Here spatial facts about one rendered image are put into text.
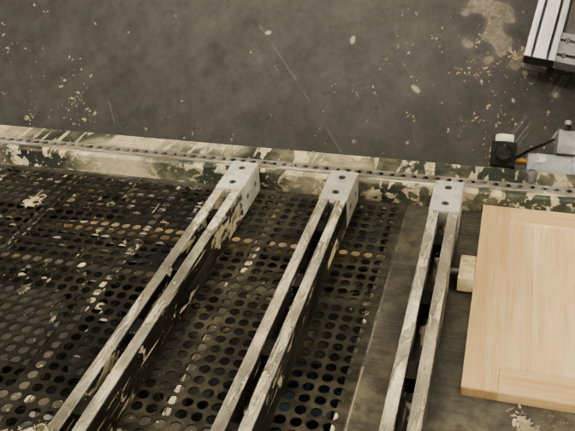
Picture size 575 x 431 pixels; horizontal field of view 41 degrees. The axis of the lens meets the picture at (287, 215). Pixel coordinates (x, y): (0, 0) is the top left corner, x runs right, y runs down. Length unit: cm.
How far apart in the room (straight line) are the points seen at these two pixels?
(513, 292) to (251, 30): 166
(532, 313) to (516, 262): 15
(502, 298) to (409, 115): 131
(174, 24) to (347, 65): 68
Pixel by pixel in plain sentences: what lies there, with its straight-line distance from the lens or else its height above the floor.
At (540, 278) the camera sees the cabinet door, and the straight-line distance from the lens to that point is 152.
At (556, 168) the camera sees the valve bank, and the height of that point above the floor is 74.
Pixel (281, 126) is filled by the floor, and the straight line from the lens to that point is 273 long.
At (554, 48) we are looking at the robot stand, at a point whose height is 23.
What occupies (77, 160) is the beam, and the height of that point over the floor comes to 90.
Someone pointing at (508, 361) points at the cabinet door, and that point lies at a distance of 133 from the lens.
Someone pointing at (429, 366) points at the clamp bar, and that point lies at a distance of 122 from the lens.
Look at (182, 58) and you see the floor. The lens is 290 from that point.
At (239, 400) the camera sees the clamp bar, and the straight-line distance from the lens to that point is 117.
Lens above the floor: 261
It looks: 75 degrees down
